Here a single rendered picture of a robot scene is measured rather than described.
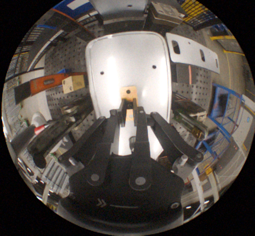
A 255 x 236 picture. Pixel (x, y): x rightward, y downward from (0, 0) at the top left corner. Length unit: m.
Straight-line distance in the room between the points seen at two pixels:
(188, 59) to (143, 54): 0.14
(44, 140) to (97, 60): 0.22
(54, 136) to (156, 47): 0.31
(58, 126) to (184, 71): 0.35
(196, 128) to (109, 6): 0.35
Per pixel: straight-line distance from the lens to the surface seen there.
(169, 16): 0.25
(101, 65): 0.22
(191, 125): 0.23
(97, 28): 0.68
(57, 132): 0.20
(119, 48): 0.22
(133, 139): 0.27
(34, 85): 0.18
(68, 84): 0.20
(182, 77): 0.28
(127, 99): 0.20
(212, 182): 7.78
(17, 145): 0.63
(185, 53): 0.28
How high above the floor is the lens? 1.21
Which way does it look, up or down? 68 degrees down
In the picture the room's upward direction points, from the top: 176 degrees counter-clockwise
